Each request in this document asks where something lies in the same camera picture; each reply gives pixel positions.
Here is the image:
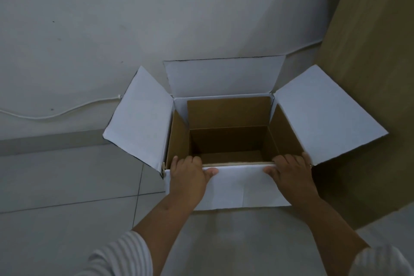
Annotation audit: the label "striped right sleeve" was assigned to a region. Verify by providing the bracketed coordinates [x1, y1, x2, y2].
[349, 245, 414, 276]

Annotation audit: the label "striped left sleeve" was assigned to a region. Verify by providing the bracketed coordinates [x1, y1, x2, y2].
[77, 231, 153, 276]

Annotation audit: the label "white cardboard box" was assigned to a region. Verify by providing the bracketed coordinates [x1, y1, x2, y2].
[103, 55, 389, 211]

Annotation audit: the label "person's right hand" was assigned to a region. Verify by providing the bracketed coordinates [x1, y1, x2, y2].
[263, 152, 321, 209]

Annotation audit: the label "person's left forearm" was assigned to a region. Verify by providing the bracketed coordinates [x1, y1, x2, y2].
[132, 192, 202, 274]

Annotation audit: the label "person's left hand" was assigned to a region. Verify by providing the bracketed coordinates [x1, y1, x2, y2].
[169, 156, 219, 210]

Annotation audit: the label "striped sleeve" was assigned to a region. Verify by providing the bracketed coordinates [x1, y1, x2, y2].
[349, 245, 414, 276]
[77, 231, 153, 276]

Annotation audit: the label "white cable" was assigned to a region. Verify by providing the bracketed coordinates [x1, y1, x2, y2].
[0, 39, 324, 120]

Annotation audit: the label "person's right forearm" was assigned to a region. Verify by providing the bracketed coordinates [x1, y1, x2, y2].
[293, 196, 370, 276]

